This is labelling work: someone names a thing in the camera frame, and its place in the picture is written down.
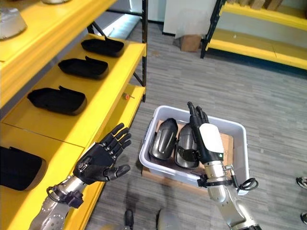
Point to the small orange screw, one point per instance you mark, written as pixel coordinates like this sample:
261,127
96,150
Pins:
126,96

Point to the white plastic box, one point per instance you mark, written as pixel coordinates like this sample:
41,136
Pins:
237,134

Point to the yellow metal shelf unit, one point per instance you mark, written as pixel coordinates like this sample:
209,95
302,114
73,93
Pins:
259,45
72,115

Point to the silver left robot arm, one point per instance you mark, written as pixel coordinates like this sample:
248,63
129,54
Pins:
58,203

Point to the small cardboard box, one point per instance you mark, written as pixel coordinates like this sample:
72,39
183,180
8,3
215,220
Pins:
190,43

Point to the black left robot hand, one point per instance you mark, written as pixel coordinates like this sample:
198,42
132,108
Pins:
96,160

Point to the robot silver leg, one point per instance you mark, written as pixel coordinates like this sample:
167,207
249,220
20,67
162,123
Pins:
169,220

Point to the grey metal casting part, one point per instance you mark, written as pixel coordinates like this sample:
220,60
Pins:
10,22
56,1

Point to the black sole-shaped part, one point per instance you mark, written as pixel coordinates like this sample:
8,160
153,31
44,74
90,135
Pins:
19,167
102,47
187,148
84,68
164,141
57,100

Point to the robot dark foot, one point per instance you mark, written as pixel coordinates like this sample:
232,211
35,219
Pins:
129,218

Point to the person's foot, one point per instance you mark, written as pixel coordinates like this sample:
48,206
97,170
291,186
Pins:
302,181
304,217

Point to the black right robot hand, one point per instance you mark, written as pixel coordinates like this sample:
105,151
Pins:
208,139

